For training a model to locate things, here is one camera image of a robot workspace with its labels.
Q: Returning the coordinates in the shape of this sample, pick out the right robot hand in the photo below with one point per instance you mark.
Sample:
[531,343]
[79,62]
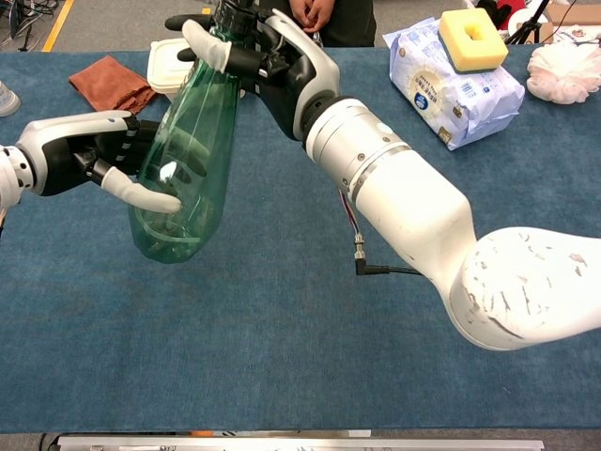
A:
[300,70]

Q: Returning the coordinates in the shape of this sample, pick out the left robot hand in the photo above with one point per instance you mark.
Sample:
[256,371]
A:
[66,145]

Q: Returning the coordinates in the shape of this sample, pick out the green transparent spray bottle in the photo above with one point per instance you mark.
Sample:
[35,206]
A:
[188,178]

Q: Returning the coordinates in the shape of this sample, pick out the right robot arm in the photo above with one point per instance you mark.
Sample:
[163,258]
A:
[422,206]

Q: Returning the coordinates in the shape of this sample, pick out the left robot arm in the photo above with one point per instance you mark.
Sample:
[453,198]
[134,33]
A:
[9,174]

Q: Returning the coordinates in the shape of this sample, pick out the person in dark clothes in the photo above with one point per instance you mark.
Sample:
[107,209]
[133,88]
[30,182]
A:
[343,23]

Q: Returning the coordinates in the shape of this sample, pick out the orange folded cloth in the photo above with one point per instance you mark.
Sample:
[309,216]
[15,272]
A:
[112,87]

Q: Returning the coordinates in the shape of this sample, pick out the cream lidded plastic container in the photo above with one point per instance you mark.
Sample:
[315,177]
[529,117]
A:
[164,70]

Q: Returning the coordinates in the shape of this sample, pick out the wet wipes pack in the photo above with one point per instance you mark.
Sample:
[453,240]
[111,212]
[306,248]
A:
[451,94]

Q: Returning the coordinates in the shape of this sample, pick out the yellow sponge with hole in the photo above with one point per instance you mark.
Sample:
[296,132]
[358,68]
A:
[472,42]

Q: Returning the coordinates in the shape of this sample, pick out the red and black item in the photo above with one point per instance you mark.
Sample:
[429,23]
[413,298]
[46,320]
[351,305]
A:
[500,10]

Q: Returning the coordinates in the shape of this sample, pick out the black tripod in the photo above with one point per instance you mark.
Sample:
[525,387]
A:
[528,26]

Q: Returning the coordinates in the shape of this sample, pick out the white mesh bath pouf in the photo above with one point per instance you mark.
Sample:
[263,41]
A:
[563,73]

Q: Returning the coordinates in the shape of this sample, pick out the blue table cloth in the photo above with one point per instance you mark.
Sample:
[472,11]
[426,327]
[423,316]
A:
[300,338]

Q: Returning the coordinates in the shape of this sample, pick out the cardboard box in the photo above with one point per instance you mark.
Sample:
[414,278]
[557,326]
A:
[575,14]

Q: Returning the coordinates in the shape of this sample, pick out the aluminium frame rail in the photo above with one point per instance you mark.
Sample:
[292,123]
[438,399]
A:
[300,443]

